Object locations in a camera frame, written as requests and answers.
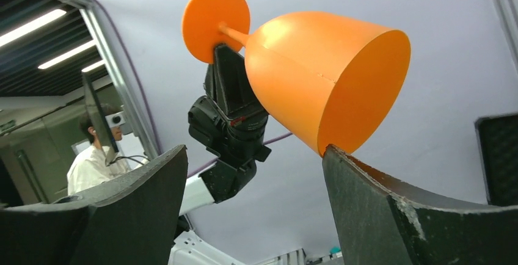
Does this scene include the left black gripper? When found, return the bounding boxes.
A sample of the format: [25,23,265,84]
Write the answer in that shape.
[188,43,271,166]

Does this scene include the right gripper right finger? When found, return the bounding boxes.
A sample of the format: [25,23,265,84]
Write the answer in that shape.
[322,145,517,264]

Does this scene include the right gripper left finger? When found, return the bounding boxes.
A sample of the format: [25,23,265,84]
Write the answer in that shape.
[1,145,188,264]

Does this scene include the orange plastic wine glass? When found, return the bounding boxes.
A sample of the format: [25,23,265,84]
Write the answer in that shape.
[181,0,411,155]

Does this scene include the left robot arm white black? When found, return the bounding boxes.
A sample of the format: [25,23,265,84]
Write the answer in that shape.
[180,43,271,216]

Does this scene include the teal small object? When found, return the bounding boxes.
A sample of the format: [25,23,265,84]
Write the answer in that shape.
[329,247,341,255]

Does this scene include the person in white shirt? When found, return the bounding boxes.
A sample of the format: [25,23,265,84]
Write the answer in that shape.
[67,113,131,195]

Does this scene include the black poker chip case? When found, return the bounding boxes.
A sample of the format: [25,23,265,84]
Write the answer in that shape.
[475,113,517,206]

